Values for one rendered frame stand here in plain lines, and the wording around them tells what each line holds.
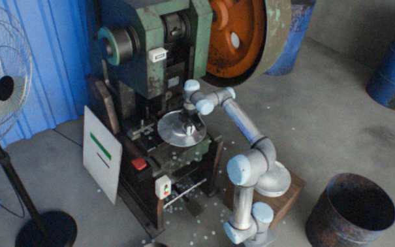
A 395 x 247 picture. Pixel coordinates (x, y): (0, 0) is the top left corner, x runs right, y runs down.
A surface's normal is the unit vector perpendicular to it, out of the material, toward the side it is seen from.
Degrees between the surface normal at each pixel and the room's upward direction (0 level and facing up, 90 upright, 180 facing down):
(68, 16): 90
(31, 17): 90
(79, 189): 0
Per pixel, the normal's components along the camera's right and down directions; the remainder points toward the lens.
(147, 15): 0.51, -0.11
